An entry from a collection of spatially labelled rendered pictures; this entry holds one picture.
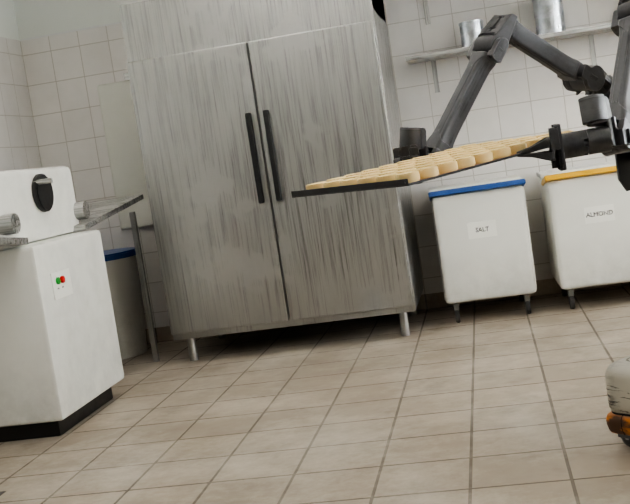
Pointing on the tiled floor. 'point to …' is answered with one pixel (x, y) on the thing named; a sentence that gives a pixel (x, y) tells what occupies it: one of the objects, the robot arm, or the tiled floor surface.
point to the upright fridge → (270, 162)
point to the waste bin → (126, 300)
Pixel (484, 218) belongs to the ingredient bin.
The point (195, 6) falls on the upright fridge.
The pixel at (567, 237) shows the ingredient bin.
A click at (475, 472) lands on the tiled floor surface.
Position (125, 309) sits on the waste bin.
